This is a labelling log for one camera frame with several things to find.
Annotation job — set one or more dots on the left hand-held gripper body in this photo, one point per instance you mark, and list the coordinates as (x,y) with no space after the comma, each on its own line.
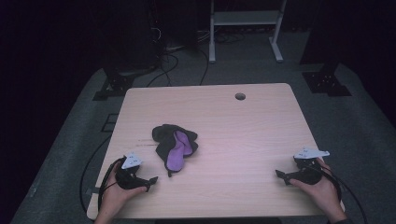
(127,180)

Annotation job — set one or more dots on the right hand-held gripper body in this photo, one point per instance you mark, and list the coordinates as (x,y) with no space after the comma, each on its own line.
(308,177)

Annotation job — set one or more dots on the purple and black cloth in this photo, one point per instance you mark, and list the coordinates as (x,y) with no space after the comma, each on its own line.
(165,146)

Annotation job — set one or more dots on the person's left hand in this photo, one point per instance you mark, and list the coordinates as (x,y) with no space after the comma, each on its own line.
(113,196)

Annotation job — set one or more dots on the person's right hand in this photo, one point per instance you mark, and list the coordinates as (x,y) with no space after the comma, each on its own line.
(325,196)

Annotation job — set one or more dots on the grey tape strip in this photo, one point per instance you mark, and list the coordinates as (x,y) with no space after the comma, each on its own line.
(93,190)

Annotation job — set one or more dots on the black rectangular floor frame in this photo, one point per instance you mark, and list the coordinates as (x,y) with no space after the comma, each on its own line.
(109,123)

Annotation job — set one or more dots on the black stand with base plate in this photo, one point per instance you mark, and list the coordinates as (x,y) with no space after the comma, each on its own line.
(327,82)
(116,84)

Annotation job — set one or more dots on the white metal stand frame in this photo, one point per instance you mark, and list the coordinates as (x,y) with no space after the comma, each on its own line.
(246,18)

